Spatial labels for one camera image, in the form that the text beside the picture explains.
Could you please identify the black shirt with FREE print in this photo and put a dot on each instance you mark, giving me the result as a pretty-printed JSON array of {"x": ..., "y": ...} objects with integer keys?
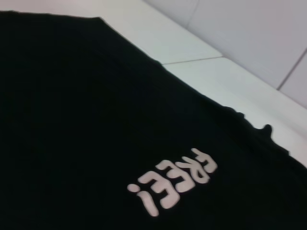
[{"x": 96, "y": 119}]

